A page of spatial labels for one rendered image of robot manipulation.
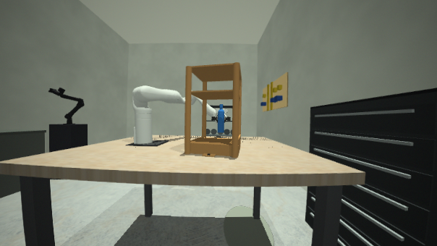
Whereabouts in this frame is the blue bottle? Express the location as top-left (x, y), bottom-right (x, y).
top-left (218, 104), bottom-right (224, 132)

